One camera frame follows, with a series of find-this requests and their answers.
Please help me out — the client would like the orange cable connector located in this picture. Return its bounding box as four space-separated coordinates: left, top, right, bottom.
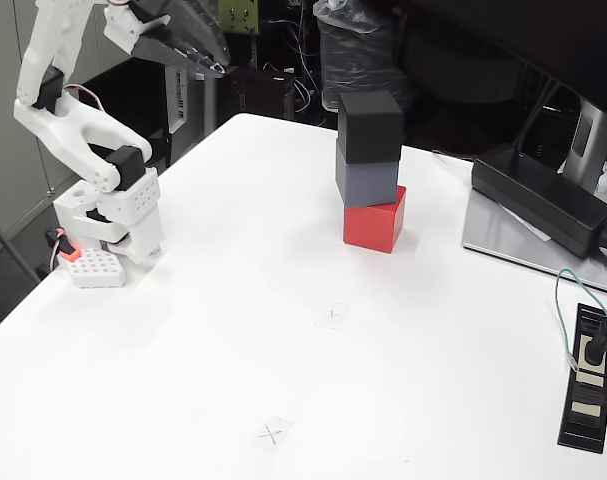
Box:
45 227 82 274

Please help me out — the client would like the green metal panel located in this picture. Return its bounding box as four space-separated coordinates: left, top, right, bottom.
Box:
217 0 259 35

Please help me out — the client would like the red cube block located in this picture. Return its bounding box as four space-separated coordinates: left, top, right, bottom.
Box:
343 185 408 255

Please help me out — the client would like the black power strip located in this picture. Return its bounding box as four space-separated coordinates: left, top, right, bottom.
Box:
556 302 607 455

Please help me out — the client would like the black power plug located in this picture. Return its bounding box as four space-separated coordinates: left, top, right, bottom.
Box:
581 304 607 365

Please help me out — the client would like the green wire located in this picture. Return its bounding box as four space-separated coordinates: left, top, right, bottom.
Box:
554 268 607 372

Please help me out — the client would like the silver monitor stand neck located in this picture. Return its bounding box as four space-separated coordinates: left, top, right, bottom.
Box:
557 97 607 194

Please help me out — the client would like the black monitor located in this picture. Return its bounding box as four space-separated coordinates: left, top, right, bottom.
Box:
397 0 607 121

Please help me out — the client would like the silver metal post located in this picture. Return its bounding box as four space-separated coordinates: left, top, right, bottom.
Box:
193 72 219 134

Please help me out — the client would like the silver monitor base plate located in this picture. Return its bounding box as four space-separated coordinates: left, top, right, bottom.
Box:
461 187 607 296

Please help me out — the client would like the black power adapter brick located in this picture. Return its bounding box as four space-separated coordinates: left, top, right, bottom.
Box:
471 143 607 260

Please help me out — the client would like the plastic-wrapped black bin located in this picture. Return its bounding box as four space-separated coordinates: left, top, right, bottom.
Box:
312 0 414 114

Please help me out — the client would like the black cube block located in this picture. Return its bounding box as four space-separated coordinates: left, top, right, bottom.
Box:
337 90 405 165

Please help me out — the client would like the grey cube block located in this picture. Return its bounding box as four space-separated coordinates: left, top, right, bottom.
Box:
334 138 401 209

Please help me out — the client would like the black computer tower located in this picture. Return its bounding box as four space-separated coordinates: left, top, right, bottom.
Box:
65 54 189 176

